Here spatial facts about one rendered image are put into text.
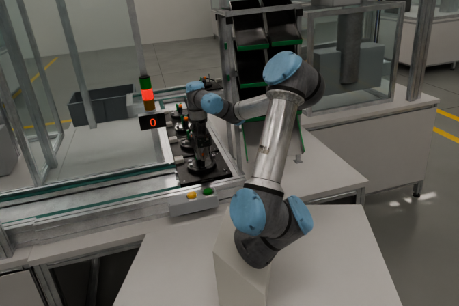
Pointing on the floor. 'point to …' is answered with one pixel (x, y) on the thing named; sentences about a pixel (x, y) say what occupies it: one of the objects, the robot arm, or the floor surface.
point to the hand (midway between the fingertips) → (203, 157)
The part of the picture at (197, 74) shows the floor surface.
